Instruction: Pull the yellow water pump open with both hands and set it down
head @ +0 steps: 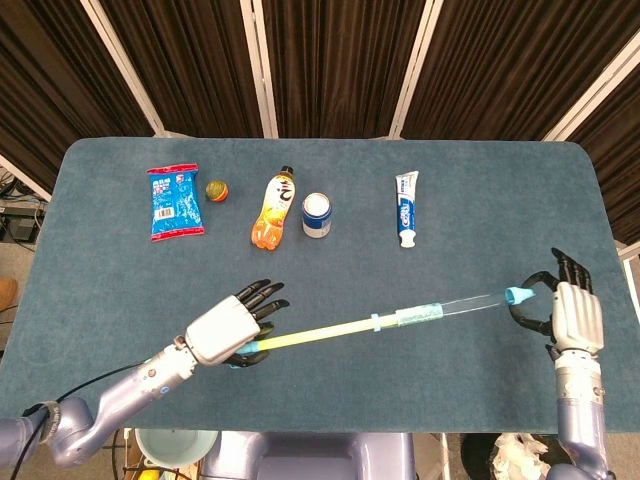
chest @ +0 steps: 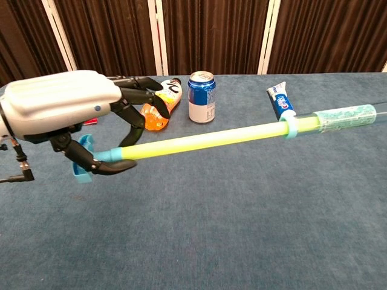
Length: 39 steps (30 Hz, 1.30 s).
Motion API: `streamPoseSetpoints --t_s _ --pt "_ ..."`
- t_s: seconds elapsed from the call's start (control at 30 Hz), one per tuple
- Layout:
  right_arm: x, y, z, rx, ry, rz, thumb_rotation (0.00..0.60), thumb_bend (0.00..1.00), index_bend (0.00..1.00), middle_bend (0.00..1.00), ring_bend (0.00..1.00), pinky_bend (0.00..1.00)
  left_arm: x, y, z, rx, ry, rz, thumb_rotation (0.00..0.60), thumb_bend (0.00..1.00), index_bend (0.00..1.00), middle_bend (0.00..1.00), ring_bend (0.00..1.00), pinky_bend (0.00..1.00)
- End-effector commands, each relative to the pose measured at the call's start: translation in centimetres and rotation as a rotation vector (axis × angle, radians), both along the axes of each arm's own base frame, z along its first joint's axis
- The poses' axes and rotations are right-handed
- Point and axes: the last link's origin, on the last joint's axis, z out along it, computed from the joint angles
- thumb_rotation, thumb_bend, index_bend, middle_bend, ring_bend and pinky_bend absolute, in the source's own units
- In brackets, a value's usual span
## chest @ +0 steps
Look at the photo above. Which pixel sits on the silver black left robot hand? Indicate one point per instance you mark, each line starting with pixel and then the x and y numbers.
pixel 57 102

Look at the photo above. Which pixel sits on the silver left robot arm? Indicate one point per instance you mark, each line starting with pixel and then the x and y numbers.
pixel 1 127

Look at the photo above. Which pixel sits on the blue red snack packet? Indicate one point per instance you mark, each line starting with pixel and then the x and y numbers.
pixel 90 121

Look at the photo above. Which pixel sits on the brown pleated curtain panel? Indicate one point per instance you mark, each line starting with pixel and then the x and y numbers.
pixel 21 39
pixel 329 33
pixel 109 36
pixel 214 33

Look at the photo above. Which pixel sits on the orange drink plastic bottle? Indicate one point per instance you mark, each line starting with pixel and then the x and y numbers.
pixel 173 93

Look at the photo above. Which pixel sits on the blue white drink can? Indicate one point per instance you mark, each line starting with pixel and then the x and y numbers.
pixel 202 102

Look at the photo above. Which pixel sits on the blue velvet tablecloth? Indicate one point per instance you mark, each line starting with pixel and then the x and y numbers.
pixel 193 256

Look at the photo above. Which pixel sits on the blue white toothpaste tube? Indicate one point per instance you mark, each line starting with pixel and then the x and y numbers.
pixel 281 101

